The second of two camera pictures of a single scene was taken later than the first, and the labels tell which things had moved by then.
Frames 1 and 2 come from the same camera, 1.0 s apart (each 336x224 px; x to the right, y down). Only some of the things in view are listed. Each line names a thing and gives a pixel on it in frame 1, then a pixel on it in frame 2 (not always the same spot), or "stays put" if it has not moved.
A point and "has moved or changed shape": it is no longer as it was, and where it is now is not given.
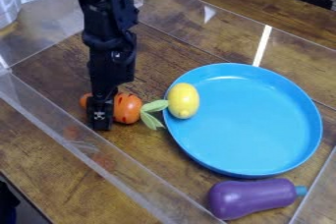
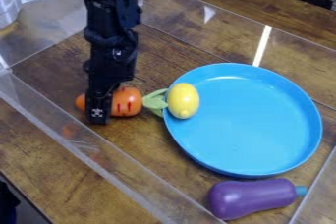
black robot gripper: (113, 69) stays put
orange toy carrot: (129, 109) has moved or changed shape
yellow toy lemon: (183, 100) stays put
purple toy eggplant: (237, 198) stays put
